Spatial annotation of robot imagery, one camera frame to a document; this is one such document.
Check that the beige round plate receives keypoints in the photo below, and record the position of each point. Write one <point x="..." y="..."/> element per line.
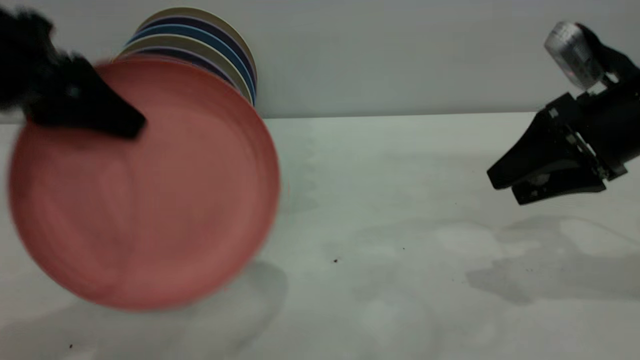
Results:
<point x="200" y="44"/>
<point x="210" y="13"/>

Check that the blue round plate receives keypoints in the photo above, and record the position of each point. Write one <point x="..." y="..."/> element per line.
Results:
<point x="205" y="33"/>

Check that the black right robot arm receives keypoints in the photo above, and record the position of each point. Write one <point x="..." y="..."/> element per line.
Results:
<point x="617" y="60"/>

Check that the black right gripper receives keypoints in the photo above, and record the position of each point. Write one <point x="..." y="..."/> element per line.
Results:
<point x="615" y="125"/>

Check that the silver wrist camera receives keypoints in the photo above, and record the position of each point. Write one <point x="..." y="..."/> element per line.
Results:
<point x="572" y="52"/>

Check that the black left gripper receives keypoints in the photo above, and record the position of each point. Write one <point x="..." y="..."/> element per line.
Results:
<point x="25" y="60"/>

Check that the pink round plate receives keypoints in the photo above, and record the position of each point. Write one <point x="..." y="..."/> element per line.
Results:
<point x="150" y="200"/>

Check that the dark navy round plate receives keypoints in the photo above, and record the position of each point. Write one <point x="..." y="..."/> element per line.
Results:
<point x="210" y="24"/>
<point x="200" y="59"/>

